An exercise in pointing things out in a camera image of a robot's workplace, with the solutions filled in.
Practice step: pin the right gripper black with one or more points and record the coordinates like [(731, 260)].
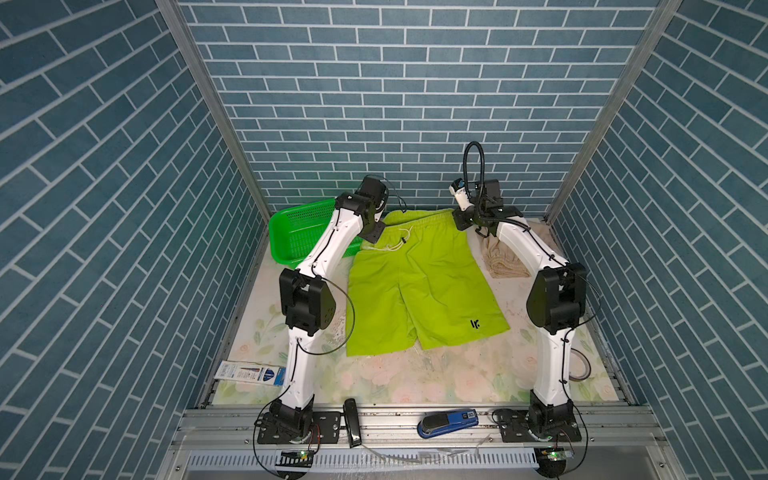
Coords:
[(461, 223)]

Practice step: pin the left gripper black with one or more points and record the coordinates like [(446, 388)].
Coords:
[(373, 234)]

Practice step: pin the beige drawstring shorts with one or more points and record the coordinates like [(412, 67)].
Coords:
[(501, 258)]

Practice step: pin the lime green shorts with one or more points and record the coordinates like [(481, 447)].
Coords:
[(419, 284)]

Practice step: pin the green plastic basket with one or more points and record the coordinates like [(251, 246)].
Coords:
[(313, 239)]

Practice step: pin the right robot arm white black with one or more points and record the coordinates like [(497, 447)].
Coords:
[(555, 305)]

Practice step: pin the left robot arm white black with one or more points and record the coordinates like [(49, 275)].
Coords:
[(307, 300)]

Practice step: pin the white blue paper card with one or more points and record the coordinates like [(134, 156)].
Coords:
[(250, 373)]

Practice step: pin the black remote-like device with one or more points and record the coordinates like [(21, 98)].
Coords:
[(352, 423)]

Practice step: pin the blue black stapler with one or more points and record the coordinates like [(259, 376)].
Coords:
[(444, 422)]

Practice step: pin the left circuit board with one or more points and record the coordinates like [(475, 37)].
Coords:
[(294, 459)]

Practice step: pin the circuit board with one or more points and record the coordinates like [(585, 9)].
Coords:
[(294, 459), (551, 463)]

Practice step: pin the right circuit board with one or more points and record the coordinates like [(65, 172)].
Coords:
[(551, 463)]

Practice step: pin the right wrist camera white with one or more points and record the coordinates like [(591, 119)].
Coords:
[(459, 191)]

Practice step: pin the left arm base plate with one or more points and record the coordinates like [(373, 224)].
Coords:
[(322, 427)]

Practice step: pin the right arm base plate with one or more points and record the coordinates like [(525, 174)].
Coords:
[(514, 428)]

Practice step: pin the aluminium front rail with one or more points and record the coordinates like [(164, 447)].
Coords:
[(416, 426)]

